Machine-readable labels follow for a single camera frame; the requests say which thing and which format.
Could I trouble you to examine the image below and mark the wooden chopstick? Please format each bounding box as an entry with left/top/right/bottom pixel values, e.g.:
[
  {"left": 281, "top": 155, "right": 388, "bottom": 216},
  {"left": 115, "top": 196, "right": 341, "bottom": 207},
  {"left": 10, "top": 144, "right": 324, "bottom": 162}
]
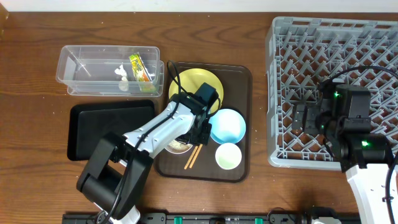
[
  {"left": 188, "top": 144, "right": 203, "bottom": 169},
  {"left": 184, "top": 146, "right": 198, "bottom": 169}
]

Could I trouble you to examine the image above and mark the dark brown serving tray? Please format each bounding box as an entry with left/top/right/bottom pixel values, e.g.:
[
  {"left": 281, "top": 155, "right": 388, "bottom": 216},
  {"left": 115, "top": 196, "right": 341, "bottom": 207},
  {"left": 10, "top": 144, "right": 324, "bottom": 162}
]
[{"left": 154, "top": 62, "right": 252, "bottom": 183}]

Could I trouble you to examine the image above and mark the grey dishwasher rack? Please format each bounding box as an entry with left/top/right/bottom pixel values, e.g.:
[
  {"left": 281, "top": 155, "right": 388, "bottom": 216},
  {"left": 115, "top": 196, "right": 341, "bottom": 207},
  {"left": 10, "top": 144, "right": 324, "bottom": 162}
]
[{"left": 266, "top": 17, "right": 397, "bottom": 170}]

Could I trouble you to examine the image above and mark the yellow green snack wrapper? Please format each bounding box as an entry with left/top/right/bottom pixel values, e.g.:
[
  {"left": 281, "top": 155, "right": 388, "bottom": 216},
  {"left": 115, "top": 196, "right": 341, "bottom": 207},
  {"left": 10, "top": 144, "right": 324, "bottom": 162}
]
[{"left": 129, "top": 53, "right": 156, "bottom": 93}]

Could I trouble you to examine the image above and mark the light blue bowl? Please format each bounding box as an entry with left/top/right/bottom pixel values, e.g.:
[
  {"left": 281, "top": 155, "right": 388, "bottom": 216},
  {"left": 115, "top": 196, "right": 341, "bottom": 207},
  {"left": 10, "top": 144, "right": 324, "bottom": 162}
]
[{"left": 209, "top": 109, "right": 246, "bottom": 144}]

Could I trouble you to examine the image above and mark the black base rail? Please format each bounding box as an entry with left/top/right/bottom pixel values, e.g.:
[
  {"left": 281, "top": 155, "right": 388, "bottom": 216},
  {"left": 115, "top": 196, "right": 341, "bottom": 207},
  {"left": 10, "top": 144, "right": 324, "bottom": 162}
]
[{"left": 62, "top": 207, "right": 363, "bottom": 224}]

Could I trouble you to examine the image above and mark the black waste tray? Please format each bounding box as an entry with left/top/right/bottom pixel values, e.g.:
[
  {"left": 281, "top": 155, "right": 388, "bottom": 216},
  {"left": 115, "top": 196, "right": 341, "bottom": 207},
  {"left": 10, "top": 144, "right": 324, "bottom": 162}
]
[{"left": 67, "top": 100, "right": 155, "bottom": 161}]

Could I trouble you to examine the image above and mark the clear plastic waste bin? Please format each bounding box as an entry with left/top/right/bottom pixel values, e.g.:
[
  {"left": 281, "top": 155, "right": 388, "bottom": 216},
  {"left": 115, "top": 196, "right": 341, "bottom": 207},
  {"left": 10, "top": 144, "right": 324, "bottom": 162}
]
[{"left": 55, "top": 45, "right": 164, "bottom": 97}]

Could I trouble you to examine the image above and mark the pile of rice grains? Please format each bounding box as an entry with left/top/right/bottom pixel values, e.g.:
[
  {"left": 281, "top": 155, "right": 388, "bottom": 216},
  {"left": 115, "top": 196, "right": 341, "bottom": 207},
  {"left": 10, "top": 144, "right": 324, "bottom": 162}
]
[{"left": 167, "top": 140, "right": 190, "bottom": 153}]

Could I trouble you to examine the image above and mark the right wooden chopstick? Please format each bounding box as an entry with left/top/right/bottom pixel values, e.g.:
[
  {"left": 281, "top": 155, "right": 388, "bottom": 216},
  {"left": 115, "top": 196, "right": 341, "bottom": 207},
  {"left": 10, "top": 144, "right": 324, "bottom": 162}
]
[{"left": 188, "top": 144, "right": 203, "bottom": 169}]

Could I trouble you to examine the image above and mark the left wooden chopstick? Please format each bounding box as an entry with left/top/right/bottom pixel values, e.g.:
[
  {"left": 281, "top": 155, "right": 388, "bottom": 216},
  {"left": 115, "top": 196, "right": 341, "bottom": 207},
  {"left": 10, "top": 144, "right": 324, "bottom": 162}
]
[{"left": 184, "top": 146, "right": 198, "bottom": 169}]

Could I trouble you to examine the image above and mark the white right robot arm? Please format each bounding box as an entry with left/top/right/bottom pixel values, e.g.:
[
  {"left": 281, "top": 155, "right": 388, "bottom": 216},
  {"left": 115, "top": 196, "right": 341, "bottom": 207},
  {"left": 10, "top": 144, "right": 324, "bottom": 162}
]
[{"left": 292, "top": 82, "right": 397, "bottom": 223}]

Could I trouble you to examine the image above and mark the yellow plate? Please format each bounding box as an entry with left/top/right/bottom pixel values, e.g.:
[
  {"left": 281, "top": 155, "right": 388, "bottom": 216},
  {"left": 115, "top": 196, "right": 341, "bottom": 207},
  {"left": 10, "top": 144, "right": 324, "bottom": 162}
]
[{"left": 179, "top": 68, "right": 224, "bottom": 116}]

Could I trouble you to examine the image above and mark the crumpled white paper scrap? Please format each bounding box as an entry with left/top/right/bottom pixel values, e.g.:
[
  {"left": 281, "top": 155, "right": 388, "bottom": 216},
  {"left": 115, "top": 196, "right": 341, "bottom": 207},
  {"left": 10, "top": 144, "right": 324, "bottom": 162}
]
[{"left": 114, "top": 64, "right": 129, "bottom": 91}]

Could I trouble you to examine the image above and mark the small pale green cup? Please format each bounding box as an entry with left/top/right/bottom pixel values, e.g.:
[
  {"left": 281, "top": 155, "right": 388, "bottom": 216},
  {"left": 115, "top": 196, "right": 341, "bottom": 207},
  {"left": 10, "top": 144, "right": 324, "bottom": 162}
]
[{"left": 215, "top": 143, "right": 242, "bottom": 170}]

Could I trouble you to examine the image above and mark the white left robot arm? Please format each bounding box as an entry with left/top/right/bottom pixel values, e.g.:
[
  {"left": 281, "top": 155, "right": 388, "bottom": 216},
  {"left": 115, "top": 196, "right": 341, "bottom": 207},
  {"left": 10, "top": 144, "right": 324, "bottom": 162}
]
[{"left": 76, "top": 83, "right": 218, "bottom": 223}]

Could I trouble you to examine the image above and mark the white pink bowl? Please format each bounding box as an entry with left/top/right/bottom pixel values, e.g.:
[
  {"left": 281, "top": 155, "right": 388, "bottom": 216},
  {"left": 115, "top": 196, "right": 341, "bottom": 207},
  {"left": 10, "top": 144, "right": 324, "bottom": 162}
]
[{"left": 164, "top": 139, "right": 194, "bottom": 155}]

